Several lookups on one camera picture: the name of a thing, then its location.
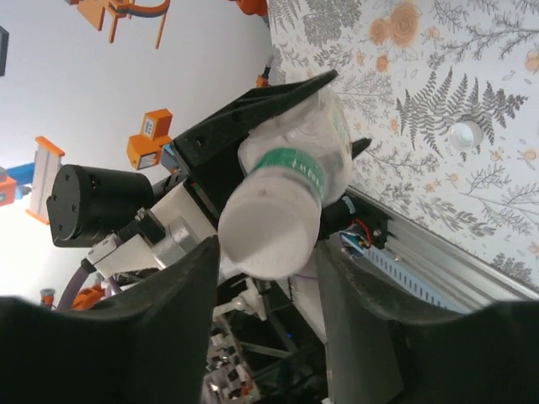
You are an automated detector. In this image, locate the floral patterned table cover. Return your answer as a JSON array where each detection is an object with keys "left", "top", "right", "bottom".
[{"left": 267, "top": 0, "right": 539, "bottom": 291}]

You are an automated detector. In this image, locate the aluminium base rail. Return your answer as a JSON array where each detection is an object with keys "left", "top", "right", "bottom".
[{"left": 344, "top": 184, "right": 539, "bottom": 315}]

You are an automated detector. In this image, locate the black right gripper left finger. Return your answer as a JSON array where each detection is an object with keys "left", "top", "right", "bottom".
[{"left": 0, "top": 234, "right": 221, "bottom": 404}]

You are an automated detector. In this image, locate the slotted grey cable tray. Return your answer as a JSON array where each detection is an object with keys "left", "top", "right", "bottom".
[{"left": 361, "top": 247, "right": 472, "bottom": 315}]

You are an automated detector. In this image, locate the clear bottle white green label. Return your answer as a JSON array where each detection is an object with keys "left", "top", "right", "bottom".
[{"left": 237, "top": 90, "right": 359, "bottom": 210}]

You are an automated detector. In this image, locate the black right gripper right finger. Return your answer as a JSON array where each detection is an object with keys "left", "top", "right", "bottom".
[{"left": 315, "top": 246, "right": 539, "bottom": 404}]

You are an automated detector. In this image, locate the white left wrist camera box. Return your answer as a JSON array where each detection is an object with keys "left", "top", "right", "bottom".
[{"left": 83, "top": 184, "right": 222, "bottom": 279}]

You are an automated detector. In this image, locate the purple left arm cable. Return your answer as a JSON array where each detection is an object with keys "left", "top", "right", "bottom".
[{"left": 54, "top": 267, "right": 96, "bottom": 312}]

